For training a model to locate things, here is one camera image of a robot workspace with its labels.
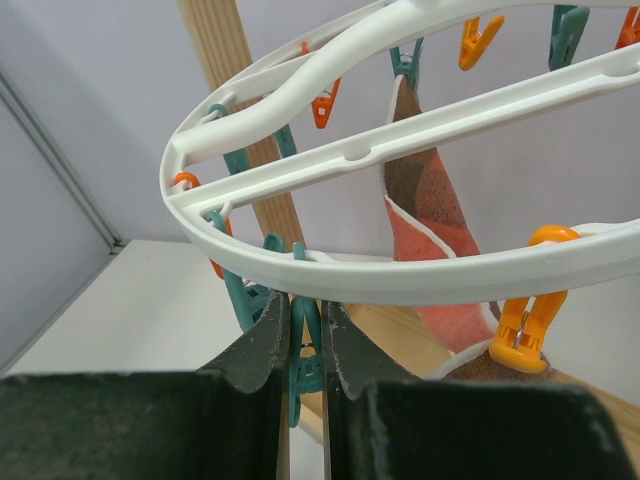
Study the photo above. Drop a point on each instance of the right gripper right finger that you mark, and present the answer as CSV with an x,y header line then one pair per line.
x,y
383,422

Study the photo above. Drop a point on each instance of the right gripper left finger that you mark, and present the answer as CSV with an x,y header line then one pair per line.
x,y
224,420

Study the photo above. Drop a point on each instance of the teal clip front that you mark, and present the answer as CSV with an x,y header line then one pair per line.
x,y
305,354

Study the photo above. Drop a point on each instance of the pink and brown sock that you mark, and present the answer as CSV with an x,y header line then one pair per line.
x,y
428,223

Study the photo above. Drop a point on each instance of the teal clip left rim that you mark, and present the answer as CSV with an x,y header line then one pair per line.
x,y
248,299

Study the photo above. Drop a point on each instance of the orange clip front right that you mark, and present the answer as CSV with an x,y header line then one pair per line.
x,y
521,331

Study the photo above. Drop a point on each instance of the orange clip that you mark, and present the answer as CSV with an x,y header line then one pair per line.
x,y
521,331
323,104
475,42
202,216

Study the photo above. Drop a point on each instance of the orange clip lower left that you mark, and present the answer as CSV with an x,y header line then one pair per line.
x,y
202,216

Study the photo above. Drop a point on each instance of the orange clip inner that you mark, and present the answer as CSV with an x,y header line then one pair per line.
x,y
323,104

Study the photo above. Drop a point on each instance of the white round clip hanger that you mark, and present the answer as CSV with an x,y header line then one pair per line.
x,y
267,95

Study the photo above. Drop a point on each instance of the teal clip holding sock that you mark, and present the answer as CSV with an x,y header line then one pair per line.
x,y
407,64

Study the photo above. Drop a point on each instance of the orange clip far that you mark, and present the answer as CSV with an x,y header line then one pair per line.
x,y
475,42

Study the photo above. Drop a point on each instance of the teal clip far right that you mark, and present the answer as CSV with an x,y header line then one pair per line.
x,y
568,25

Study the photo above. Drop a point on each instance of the wooden hanging rack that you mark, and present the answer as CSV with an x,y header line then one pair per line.
x,y
386,423

